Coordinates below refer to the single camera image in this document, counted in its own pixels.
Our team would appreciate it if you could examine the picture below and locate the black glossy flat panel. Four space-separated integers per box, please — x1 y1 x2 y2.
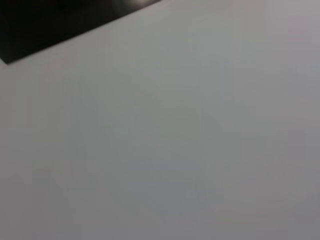
0 0 163 66

